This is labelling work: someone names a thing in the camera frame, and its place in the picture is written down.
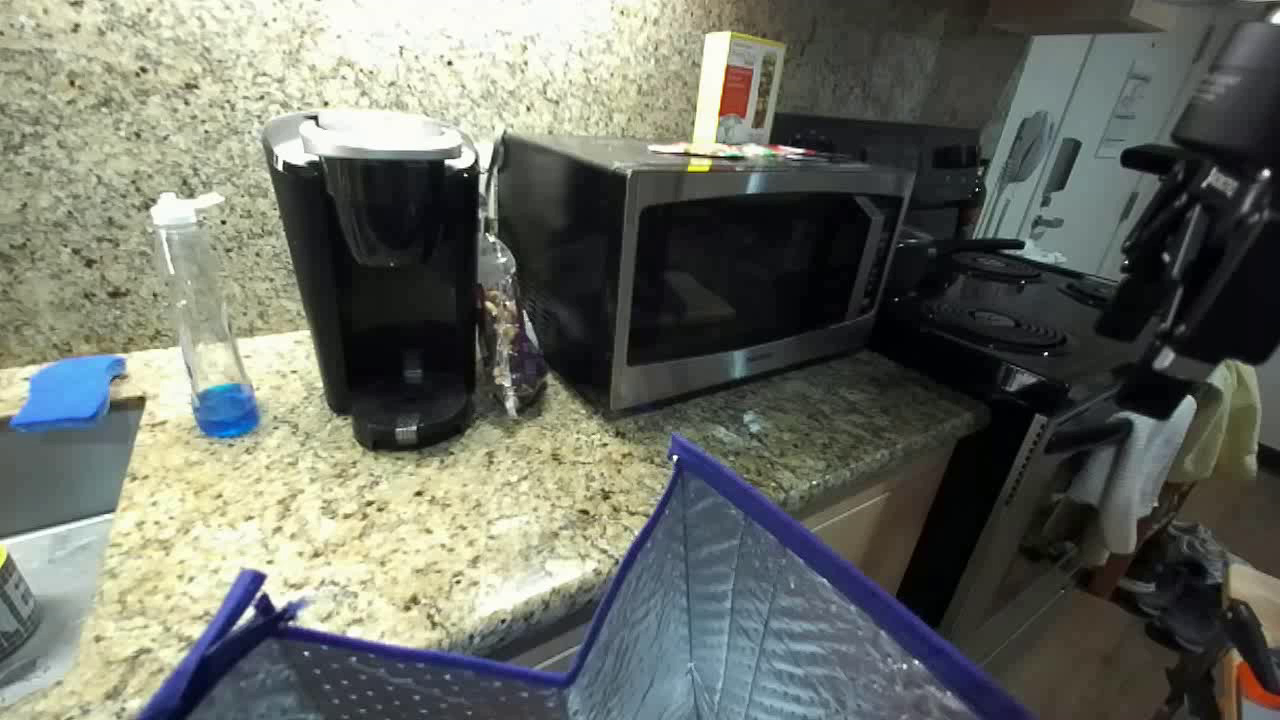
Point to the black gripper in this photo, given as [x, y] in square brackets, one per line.
[1205, 255]

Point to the black microwave door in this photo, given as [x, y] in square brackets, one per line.
[746, 274]

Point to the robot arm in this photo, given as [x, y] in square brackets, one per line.
[1233, 94]

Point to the markers on microwave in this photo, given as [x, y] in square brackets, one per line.
[733, 148]

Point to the stainless black microwave oven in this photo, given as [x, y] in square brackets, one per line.
[574, 266]

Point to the white fan box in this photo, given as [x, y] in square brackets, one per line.
[1086, 147]

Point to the pale yellow hanging towel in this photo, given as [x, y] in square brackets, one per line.
[1226, 423]

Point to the glass pot lid black knob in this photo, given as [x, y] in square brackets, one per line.
[995, 274]

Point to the black cooking pot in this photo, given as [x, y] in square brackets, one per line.
[1003, 322]

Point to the white hanging towel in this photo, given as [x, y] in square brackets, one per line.
[1140, 473]

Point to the black stove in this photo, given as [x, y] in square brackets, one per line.
[987, 464]

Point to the white green food box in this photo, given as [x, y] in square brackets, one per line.
[736, 85]

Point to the blue insulated shopping bag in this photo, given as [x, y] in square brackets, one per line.
[720, 614]

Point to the black coffee maker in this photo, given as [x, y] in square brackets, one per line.
[386, 281]

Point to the clear bottle with blue liquid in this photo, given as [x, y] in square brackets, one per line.
[215, 334]

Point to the blue cloth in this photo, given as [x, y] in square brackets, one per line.
[66, 389]

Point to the black flat tray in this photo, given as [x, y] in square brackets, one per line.
[66, 464]

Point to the dark printed can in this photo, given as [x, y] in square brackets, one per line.
[15, 614]

